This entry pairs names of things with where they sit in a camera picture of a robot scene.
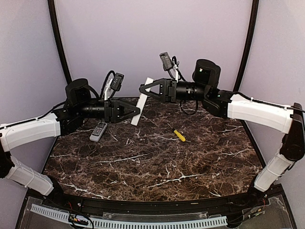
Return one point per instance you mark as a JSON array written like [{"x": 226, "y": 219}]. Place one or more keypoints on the black front rail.
[{"x": 232, "y": 204}]

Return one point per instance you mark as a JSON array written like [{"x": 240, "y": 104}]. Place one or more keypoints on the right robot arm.
[{"x": 289, "y": 120}]

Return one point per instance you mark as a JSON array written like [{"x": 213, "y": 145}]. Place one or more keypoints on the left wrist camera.
[{"x": 113, "y": 84}]

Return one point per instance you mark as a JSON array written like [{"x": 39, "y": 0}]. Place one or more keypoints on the right black frame post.
[{"x": 247, "y": 45}]

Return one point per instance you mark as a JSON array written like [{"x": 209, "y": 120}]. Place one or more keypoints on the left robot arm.
[{"x": 82, "y": 102}]

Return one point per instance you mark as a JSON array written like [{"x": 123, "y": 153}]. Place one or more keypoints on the left black frame post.
[{"x": 58, "y": 40}]

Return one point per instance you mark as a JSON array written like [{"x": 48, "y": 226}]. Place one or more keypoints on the yellow handled screwdriver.
[{"x": 178, "y": 134}]

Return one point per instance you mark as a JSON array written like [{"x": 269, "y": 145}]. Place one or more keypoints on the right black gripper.
[{"x": 167, "y": 89}]

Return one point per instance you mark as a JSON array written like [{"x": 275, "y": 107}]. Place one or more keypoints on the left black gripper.
[{"x": 114, "y": 111}]

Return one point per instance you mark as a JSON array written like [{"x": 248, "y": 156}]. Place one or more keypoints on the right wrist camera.
[{"x": 169, "y": 66}]

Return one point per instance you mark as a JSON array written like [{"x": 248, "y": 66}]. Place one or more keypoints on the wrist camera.
[
  {"x": 169, "y": 66},
  {"x": 113, "y": 84}
]

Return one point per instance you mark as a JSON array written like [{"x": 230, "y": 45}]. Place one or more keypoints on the grey remote control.
[{"x": 98, "y": 131}]

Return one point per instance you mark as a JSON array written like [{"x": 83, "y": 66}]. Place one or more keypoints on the white slim remote control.
[{"x": 141, "y": 102}]

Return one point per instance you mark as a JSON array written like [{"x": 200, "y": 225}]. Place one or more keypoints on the black frame post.
[
  {"x": 247, "y": 45},
  {"x": 58, "y": 40}
]

